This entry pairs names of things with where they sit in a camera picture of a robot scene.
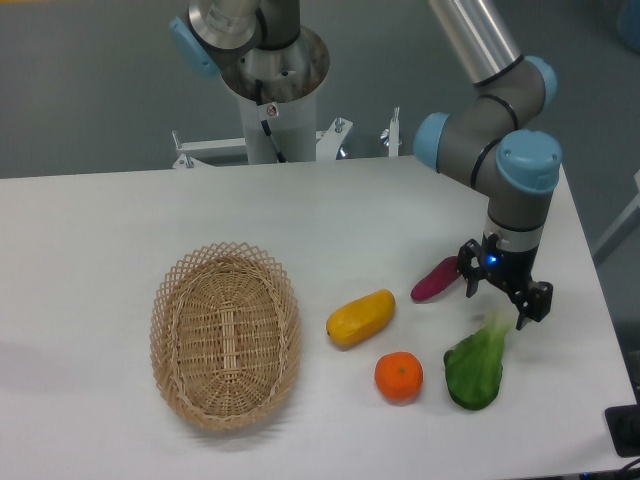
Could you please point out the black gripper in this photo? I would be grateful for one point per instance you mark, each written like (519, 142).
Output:
(510, 272)

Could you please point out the green leafy vegetable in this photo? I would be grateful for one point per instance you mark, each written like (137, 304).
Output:
(473, 367)

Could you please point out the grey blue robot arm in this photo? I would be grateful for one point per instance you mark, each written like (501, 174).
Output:
(487, 148)

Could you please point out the purple sweet potato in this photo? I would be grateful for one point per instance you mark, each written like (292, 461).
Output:
(443, 275)

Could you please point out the orange tangerine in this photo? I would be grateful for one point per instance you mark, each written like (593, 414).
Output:
(399, 376)

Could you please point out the white table leg at right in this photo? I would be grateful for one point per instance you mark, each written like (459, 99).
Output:
(619, 229)

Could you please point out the yellow mango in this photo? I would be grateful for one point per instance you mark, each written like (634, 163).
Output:
(361, 319)

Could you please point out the black device at table edge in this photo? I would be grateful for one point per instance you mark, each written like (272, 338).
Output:
(623, 425)

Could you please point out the woven wicker basket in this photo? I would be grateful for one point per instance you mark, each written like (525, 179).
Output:
(225, 336)

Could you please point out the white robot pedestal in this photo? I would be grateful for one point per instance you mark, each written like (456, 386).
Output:
(278, 89)

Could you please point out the white metal base frame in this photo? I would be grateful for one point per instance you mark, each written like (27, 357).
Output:
(256, 147)

